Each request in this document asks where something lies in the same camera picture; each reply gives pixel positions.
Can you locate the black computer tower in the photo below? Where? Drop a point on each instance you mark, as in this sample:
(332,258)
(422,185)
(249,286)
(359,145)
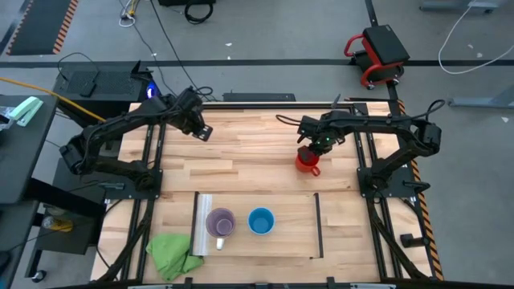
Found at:
(112,82)

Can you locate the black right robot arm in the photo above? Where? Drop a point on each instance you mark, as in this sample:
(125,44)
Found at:
(381,122)

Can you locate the black caster wheel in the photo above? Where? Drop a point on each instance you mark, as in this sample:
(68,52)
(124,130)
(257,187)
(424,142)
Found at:
(39,276)

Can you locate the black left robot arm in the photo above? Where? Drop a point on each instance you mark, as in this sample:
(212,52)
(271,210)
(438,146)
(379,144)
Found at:
(120,120)

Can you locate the blue cup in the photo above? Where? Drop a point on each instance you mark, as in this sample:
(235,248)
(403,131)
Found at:
(261,221)

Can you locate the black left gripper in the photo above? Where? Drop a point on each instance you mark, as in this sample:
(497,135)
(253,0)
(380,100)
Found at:
(188,112)

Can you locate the black orange striped floor mat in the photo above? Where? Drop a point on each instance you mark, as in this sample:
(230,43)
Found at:
(40,24)

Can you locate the red mug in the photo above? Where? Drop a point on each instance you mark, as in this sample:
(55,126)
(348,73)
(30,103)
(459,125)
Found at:
(307,165)

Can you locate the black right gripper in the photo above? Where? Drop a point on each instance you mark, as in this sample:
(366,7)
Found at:
(321,130)

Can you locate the black desk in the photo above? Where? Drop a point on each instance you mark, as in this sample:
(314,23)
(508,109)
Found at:
(24,152)

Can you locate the small black flat device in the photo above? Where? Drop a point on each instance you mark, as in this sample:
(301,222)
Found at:
(87,90)

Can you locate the green cloth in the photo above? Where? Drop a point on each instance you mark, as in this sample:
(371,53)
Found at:
(172,255)

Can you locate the shiny silver strip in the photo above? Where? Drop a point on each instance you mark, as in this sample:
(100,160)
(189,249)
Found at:
(202,225)

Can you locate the black lower cart shelf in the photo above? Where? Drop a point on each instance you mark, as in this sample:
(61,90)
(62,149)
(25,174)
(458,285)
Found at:
(72,241)

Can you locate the red black rolling stool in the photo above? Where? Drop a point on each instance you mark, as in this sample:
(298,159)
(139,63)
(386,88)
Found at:
(385,44)

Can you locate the black aluminium table frame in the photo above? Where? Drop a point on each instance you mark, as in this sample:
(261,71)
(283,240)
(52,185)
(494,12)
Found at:
(281,107)

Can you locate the mint green stapler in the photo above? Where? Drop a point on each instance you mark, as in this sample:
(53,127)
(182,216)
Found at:
(26,110)

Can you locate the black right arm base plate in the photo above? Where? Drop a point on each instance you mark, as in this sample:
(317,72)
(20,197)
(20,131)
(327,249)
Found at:
(365,192)

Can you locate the bottle with yellow liquid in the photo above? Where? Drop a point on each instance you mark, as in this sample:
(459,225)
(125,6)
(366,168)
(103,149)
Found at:
(60,225)

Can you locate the black cylinder knob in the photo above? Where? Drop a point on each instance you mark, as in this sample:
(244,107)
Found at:
(411,240)

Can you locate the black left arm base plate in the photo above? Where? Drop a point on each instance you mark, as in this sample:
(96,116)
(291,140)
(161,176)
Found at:
(120,193)

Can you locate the grey table leg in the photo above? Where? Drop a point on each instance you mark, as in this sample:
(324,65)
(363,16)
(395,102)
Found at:
(494,100)

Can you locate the orange black hazard tape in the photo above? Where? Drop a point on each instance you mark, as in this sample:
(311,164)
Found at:
(426,218)

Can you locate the grey metal frame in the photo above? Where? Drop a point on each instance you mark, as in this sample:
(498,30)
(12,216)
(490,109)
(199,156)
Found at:
(449,6)

